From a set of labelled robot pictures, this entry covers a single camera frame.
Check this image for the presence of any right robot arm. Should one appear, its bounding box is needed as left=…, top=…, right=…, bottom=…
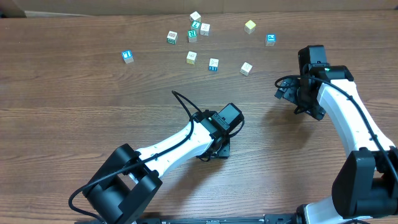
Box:
left=264, top=45, right=397, bottom=223

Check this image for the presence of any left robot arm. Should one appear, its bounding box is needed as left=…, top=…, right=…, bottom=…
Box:
left=83, top=103, right=244, bottom=223

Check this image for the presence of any blue P letter block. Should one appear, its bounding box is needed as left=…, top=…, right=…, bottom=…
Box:
left=265, top=34, right=276, bottom=47

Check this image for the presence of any plain tilted wooden block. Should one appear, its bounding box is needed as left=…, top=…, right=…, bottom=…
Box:
left=240, top=62, right=252, bottom=76

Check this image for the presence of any yellow top block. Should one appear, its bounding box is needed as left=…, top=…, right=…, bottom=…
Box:
left=244, top=20, right=256, bottom=34

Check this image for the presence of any blue side wooden block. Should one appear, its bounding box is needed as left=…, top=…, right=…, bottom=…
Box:
left=208, top=58, right=219, bottom=72

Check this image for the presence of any yellow side wooden block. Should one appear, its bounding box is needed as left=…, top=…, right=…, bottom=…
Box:
left=186, top=51, right=197, bottom=65

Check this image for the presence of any wooden X block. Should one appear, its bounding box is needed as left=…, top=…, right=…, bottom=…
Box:
left=200, top=23, right=210, bottom=36

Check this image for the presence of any green R letter block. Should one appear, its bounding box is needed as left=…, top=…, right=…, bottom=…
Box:
left=187, top=30, right=197, bottom=43

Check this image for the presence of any green side B block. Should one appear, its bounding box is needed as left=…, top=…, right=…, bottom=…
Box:
left=167, top=30, right=178, bottom=45

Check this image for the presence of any green L letter block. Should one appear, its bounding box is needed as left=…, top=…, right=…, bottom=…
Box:
left=190, top=21, right=201, bottom=32

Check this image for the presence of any blue top letter block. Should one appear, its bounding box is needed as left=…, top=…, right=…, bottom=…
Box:
left=122, top=50, right=134, bottom=63

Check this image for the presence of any top plain wooden block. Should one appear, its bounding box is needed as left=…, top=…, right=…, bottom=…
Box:
left=190, top=11, right=201, bottom=22

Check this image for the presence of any cardboard strip at back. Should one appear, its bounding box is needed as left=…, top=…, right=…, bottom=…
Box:
left=1, top=0, right=397, bottom=17

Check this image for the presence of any left black cable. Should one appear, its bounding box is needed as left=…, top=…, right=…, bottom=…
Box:
left=68, top=90, right=246, bottom=223

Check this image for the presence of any black cable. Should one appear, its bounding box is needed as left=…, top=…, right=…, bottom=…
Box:
left=274, top=74, right=398, bottom=187
left=68, top=90, right=246, bottom=223

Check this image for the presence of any right black cable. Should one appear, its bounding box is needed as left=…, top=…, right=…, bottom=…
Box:
left=274, top=74, right=398, bottom=187

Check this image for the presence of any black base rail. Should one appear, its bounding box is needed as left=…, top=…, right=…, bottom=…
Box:
left=74, top=213, right=351, bottom=224

